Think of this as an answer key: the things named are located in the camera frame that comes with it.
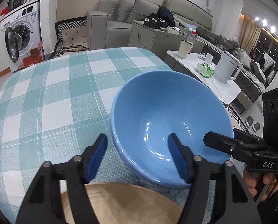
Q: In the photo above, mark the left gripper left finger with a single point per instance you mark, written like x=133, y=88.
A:
x=92, y=157

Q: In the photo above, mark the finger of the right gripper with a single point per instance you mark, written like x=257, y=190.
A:
x=222, y=143

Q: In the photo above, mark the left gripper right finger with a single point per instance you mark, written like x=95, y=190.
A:
x=182, y=157

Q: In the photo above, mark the large beige plate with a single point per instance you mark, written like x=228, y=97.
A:
x=125, y=203

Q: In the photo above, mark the light blue ribbed bowl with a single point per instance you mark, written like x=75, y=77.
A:
x=153, y=105

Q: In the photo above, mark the white marble coffee table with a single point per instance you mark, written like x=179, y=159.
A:
x=226, y=92

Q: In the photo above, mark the teal checkered tablecloth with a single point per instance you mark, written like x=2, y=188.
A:
x=53, y=110

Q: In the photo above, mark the white electric kettle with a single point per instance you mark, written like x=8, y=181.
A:
x=227, y=68

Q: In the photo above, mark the green tissue pack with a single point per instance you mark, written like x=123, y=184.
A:
x=205, y=70

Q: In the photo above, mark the cream cup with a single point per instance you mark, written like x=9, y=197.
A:
x=184, y=49

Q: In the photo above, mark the plastic bottle red cap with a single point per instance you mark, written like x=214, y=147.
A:
x=191, y=39

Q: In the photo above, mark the grey side cabinet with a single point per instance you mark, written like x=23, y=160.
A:
x=154, y=40

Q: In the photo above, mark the red cardboard box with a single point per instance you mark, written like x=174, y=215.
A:
x=36, y=56

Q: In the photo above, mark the grey sofa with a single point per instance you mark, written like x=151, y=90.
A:
x=120, y=24

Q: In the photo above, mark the black box on cabinet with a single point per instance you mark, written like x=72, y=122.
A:
x=155, y=23

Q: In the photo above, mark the white washing machine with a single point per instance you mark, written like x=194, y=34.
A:
x=21, y=33

